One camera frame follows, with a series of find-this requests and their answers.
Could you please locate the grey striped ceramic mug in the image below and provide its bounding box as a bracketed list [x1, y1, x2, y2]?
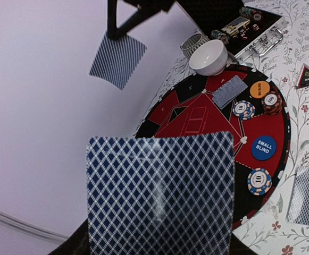
[180, 33, 210, 59]

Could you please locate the blue small blind button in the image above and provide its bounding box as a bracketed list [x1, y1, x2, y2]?
[251, 135, 277, 161]

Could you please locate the dealt playing card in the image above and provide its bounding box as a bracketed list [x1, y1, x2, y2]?
[89, 34, 147, 90]
[212, 75, 248, 109]
[287, 167, 309, 226]

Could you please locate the round red black poker mat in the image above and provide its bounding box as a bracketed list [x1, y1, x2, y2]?
[136, 65, 290, 229]

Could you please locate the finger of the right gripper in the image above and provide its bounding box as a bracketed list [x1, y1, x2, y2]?
[107, 0, 175, 40]

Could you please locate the left aluminium frame post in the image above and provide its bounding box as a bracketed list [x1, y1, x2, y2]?
[0, 211, 69, 244]

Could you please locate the poker chip stack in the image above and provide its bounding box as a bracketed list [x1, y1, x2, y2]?
[239, 7, 263, 22]
[210, 30, 230, 45]

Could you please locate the black triangular all-in marker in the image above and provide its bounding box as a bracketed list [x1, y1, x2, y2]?
[295, 64, 309, 89]

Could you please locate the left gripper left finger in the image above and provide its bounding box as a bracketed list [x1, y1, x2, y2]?
[48, 220, 90, 255]

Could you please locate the aluminium poker chip case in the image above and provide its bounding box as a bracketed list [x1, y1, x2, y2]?
[178, 1, 286, 63]

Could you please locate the card deck in case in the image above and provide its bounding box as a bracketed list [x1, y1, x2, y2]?
[221, 16, 250, 37]

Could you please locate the orange big blind button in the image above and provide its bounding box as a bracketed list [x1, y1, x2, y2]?
[249, 81, 270, 99]

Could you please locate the red hundred poker chip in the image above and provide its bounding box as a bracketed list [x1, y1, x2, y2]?
[261, 91, 282, 116]

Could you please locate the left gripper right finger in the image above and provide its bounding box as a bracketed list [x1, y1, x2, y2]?
[230, 234, 257, 255]

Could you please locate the poker chip stack right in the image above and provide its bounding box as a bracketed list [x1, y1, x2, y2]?
[239, 7, 263, 22]

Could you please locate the blue ten poker chip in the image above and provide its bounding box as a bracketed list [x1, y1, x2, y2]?
[247, 167, 272, 196]

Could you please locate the white ceramic bowl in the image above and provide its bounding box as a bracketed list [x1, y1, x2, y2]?
[189, 39, 228, 77]

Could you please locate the poker chip stack left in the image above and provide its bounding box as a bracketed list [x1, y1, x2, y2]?
[210, 30, 230, 45]

